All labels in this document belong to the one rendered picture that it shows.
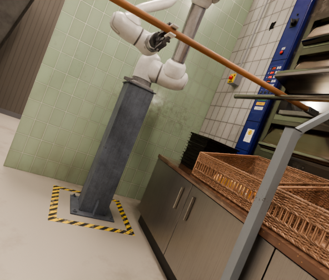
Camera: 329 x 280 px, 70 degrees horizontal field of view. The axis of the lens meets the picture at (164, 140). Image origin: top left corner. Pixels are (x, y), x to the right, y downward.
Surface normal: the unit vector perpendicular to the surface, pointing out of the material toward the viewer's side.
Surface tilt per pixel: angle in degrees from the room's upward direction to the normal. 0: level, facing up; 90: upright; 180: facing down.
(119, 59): 90
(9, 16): 90
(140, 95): 90
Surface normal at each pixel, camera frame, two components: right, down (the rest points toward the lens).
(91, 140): 0.35, 0.18
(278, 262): -0.86, -0.33
